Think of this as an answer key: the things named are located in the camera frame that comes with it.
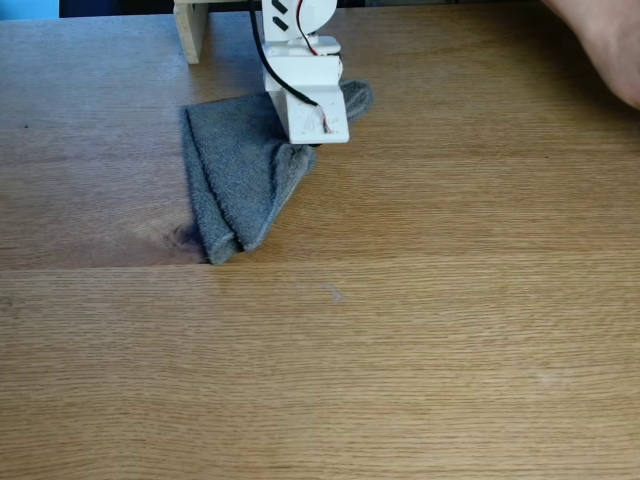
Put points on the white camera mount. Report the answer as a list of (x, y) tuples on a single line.
[(312, 120)]

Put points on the light wooden stand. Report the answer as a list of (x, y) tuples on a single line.
[(191, 30)]

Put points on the grey terry cloth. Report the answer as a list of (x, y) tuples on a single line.
[(235, 175)]

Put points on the person's hand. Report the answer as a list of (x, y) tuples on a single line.
[(610, 45)]

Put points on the light blue background object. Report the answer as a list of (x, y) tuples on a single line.
[(27, 7)]

